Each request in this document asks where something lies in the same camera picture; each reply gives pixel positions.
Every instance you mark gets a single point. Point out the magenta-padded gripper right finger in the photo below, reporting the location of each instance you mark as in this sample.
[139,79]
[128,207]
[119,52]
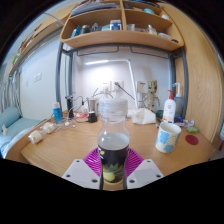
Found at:
[145,173]

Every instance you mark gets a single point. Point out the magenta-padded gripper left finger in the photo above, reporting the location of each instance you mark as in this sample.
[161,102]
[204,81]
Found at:
[80,173]

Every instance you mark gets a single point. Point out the clear bottle with dark label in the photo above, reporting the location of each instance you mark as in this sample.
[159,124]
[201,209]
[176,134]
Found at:
[113,153]

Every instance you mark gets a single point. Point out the white mug with blue print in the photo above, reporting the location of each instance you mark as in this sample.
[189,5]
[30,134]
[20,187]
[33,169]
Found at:
[167,140]

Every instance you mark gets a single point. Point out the white tape roll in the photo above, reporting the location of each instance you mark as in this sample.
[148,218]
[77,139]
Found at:
[35,137]
[48,127]

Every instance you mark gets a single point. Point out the crumpled white bag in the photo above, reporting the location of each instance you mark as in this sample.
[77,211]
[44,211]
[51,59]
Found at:
[143,116]

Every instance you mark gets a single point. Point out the black charger block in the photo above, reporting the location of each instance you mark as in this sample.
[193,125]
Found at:
[92,117]

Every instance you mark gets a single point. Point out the flat round red coaster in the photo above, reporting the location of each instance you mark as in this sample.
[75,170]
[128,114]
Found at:
[192,139]

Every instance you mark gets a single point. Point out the small blue bottle white cap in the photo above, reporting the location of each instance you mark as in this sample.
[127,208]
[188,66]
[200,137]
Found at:
[57,113]

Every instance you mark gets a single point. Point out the small green lump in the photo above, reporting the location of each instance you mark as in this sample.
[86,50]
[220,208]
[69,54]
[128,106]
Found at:
[192,130]

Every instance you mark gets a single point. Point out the white pump bottle red cap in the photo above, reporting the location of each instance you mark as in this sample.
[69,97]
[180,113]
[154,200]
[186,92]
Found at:
[169,111]

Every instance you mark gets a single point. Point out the small pink white packet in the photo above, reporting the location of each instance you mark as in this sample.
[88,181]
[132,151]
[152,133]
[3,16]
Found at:
[188,123]

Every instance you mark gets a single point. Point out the tall black gadget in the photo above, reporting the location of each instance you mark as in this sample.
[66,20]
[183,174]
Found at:
[70,106]

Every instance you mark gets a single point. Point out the steel cup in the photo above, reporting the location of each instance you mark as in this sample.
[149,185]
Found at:
[92,105]

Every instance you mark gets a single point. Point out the bed with teal sheet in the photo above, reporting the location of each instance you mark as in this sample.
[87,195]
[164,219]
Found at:
[16,133]

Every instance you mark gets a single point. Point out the brown tree figure toy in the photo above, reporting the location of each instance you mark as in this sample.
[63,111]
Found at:
[152,96]

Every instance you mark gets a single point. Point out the clear blue pump bottle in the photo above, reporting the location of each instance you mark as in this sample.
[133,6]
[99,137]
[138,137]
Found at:
[179,103]

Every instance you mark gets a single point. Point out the teal pillow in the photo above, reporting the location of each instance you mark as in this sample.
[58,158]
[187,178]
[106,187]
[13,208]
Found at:
[9,117]

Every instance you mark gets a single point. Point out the wooden shelf unit with items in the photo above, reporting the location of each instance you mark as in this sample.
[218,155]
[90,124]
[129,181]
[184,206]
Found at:
[120,36]

